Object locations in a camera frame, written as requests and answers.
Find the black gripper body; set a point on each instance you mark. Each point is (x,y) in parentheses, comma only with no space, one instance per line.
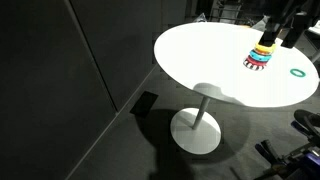
(271,31)

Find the black floor plate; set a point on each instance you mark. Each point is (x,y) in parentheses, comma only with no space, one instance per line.
(143,105)

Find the white table pedestal base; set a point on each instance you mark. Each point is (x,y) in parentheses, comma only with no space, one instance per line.
(195,130)

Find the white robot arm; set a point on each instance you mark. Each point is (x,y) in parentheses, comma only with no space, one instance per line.
(300,14)

